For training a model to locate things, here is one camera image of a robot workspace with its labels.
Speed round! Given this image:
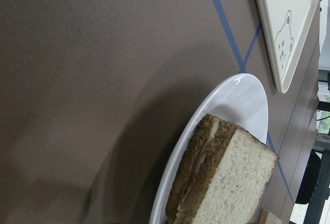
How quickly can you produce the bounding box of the white round plate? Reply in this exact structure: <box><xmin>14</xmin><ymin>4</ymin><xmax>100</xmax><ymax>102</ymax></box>
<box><xmin>149</xmin><ymin>73</ymin><xmax>269</xmax><ymax>223</ymax></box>

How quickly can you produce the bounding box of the plain bread slice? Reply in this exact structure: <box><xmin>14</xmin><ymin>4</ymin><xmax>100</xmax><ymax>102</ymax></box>
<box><xmin>167</xmin><ymin>119</ymin><xmax>279</xmax><ymax>223</ymax></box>

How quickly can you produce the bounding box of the bread slice under egg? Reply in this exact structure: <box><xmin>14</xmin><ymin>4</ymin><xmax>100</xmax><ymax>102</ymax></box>
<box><xmin>166</xmin><ymin>114</ymin><xmax>219</xmax><ymax>219</ymax></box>

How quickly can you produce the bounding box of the cream bear serving tray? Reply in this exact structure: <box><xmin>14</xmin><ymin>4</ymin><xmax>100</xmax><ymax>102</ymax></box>
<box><xmin>257</xmin><ymin>0</ymin><xmax>319</xmax><ymax>93</ymax></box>

